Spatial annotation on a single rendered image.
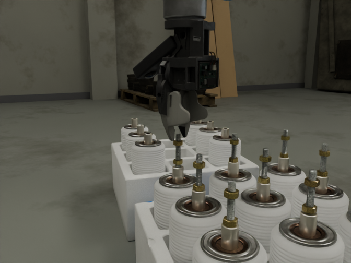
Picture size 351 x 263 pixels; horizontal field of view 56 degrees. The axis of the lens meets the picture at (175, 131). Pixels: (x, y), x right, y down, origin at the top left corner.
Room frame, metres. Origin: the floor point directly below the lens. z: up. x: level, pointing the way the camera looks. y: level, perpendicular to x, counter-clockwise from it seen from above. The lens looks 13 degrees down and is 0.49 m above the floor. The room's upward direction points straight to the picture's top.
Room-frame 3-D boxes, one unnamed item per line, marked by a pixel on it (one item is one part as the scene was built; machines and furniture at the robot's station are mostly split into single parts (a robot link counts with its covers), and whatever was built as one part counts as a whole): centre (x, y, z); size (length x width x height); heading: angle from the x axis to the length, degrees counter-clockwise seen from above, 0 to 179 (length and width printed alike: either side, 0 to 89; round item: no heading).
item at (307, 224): (0.42, -0.18, 0.26); 0.02 x 0.02 x 0.03
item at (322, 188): (0.56, -0.26, 0.26); 0.02 x 0.02 x 0.03
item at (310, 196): (0.42, -0.18, 0.30); 0.01 x 0.01 x 0.08
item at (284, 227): (0.42, -0.18, 0.25); 0.08 x 0.08 x 0.01
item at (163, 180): (0.61, -0.01, 0.25); 0.08 x 0.08 x 0.01
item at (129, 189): (1.05, 0.00, 0.09); 0.39 x 0.39 x 0.18; 16
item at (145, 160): (0.90, 0.08, 0.16); 0.10 x 0.10 x 0.18
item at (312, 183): (0.42, -0.18, 0.33); 0.02 x 0.02 x 0.01; 77
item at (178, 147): (0.61, -0.01, 0.31); 0.01 x 0.01 x 0.08
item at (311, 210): (0.42, -0.18, 0.29); 0.02 x 0.02 x 0.01; 77
